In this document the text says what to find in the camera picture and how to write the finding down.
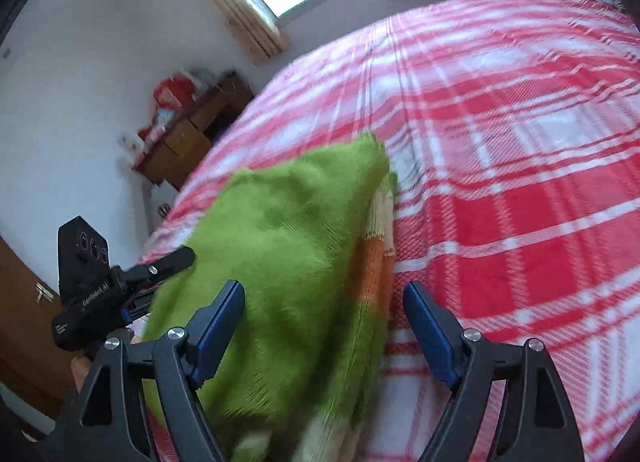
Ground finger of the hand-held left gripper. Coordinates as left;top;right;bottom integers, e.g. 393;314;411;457
125;246;196;288
122;292;153;323

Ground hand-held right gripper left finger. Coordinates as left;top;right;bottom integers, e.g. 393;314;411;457
42;279;247;462

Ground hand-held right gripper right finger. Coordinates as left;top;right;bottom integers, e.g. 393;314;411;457
402;281;586;462

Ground green orange striped knit sweater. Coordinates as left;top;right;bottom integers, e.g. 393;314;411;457
142;132;401;462

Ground person's left hand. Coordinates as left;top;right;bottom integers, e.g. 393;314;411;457
72;352;93;393

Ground white paper bag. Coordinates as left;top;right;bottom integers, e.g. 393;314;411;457
150;182;181;223

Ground brown wooden door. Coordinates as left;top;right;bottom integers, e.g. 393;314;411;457
0;237;76;418

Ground brown wooden desk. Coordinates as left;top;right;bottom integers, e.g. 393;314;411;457
137;73;256;190

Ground red bags on desk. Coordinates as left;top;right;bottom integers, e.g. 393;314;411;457
152;77;193;110

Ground bed with red plaid sheet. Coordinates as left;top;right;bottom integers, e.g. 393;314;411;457
140;0;640;462

